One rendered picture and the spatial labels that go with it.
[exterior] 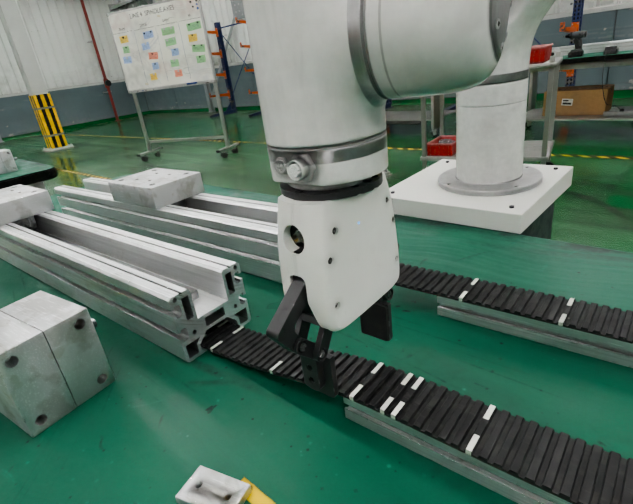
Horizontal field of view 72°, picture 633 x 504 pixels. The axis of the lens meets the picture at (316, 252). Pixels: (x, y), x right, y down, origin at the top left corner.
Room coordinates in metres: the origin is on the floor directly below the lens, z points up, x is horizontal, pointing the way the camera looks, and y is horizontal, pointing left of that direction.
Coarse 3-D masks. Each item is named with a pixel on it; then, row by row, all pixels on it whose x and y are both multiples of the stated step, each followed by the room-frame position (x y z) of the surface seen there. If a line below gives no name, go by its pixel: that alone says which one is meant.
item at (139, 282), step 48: (0, 240) 0.80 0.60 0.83; (48, 240) 0.67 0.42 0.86; (96, 240) 0.68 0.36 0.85; (144, 240) 0.60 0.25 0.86; (96, 288) 0.53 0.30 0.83; (144, 288) 0.44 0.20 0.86; (192, 288) 0.48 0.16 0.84; (240, 288) 0.48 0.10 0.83; (144, 336) 0.47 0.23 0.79; (192, 336) 0.42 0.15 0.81
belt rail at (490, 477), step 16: (352, 416) 0.29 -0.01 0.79; (368, 416) 0.28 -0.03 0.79; (384, 416) 0.27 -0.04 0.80; (384, 432) 0.27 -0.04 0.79; (400, 432) 0.26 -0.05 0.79; (416, 432) 0.25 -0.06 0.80; (416, 448) 0.25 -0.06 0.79; (432, 448) 0.24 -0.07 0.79; (448, 448) 0.23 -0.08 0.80; (448, 464) 0.23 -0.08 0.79; (464, 464) 0.22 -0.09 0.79; (480, 464) 0.21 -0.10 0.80; (480, 480) 0.21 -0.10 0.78; (496, 480) 0.21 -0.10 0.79; (512, 480) 0.20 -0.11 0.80; (512, 496) 0.20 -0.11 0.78; (528, 496) 0.19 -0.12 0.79; (544, 496) 0.19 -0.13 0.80
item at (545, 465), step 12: (540, 432) 0.22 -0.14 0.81; (552, 432) 0.22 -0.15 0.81; (540, 444) 0.21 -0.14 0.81; (552, 444) 0.21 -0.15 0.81; (564, 444) 0.21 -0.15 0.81; (540, 456) 0.20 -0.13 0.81; (552, 456) 0.20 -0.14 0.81; (564, 456) 0.20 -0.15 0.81; (528, 468) 0.20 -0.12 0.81; (540, 468) 0.20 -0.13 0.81; (552, 468) 0.19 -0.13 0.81; (528, 480) 0.19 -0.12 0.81; (540, 480) 0.19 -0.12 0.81; (552, 480) 0.18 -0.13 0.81; (552, 492) 0.18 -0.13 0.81
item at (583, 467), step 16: (576, 448) 0.20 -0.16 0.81; (592, 448) 0.20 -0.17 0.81; (576, 464) 0.19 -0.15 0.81; (592, 464) 0.19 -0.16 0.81; (560, 480) 0.19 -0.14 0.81; (576, 480) 0.18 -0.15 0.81; (592, 480) 0.18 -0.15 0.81; (560, 496) 0.18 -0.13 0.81; (576, 496) 0.17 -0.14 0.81; (592, 496) 0.17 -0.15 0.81
